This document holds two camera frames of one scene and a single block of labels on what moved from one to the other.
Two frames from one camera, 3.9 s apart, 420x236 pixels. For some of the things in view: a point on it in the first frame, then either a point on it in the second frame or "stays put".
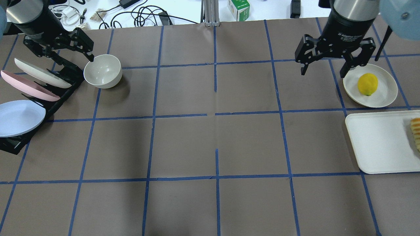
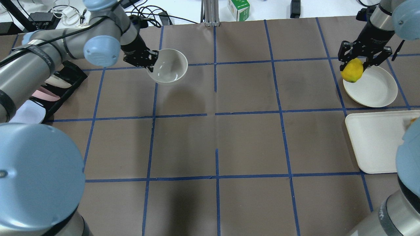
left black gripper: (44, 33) -> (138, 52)
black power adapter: (125, 4) stays put
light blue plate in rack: (18, 117) stays put
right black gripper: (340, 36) -> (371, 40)
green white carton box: (240, 9) stays put
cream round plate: (387, 90) stays put
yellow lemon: (367, 84) -> (353, 70)
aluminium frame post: (209, 12) stays put
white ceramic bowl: (105, 72) -> (171, 66)
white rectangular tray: (383, 142) stays put
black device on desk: (295, 9) stays put
